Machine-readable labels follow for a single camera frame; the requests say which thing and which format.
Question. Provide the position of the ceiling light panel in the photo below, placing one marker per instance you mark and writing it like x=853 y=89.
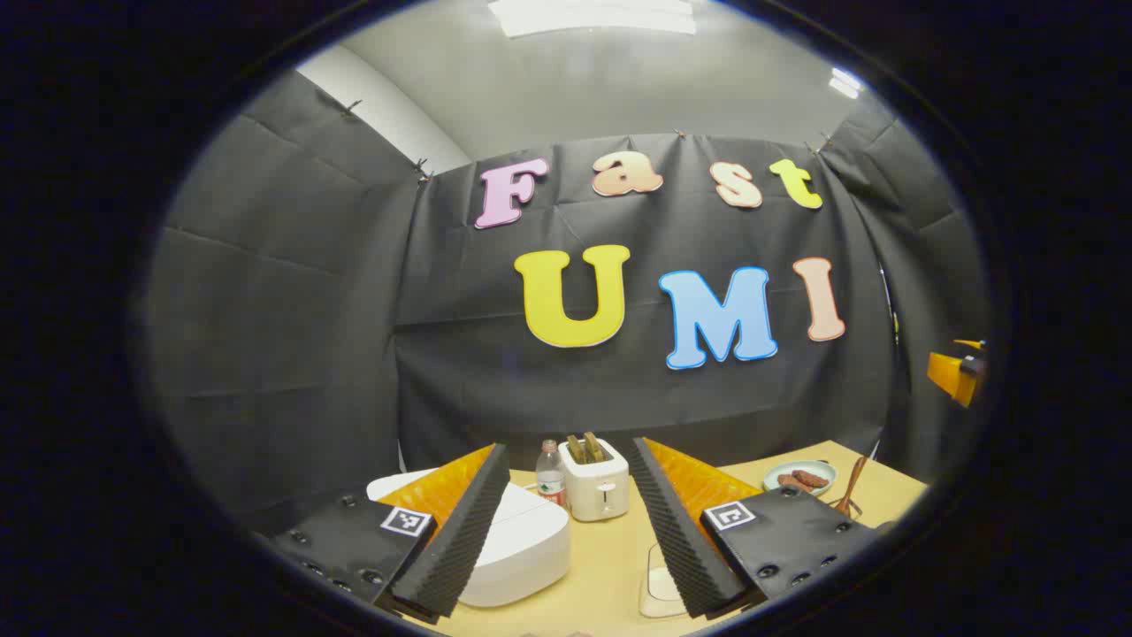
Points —
x=592 y=16

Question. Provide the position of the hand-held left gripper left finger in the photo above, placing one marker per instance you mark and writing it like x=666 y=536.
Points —
x=460 y=540

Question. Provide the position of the black backdrop cloth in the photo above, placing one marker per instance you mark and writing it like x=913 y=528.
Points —
x=354 y=336

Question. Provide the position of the small ceiling light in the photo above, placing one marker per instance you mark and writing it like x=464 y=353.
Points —
x=845 y=82

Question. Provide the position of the brown toast slice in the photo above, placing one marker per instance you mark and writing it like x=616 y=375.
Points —
x=576 y=449
x=593 y=446

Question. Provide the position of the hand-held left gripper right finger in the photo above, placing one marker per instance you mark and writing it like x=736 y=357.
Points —
x=676 y=540

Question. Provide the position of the clear water bottle red label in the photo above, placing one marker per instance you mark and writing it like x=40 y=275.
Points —
x=550 y=478

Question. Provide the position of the clear plastic rice container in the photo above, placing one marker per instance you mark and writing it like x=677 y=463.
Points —
x=659 y=584

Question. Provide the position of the white rice cooker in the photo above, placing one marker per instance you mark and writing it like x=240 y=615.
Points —
x=522 y=540

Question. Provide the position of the red meat piece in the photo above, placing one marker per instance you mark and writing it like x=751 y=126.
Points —
x=791 y=483
x=810 y=479

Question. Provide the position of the white toaster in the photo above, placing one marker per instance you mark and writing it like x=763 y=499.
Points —
x=597 y=491

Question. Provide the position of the brown wooden spoon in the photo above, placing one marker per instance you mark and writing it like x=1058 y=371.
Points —
x=853 y=482

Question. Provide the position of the pale green plate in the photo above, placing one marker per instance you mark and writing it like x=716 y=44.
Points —
x=771 y=478

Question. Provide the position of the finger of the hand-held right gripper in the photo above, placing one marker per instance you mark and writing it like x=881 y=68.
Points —
x=948 y=376

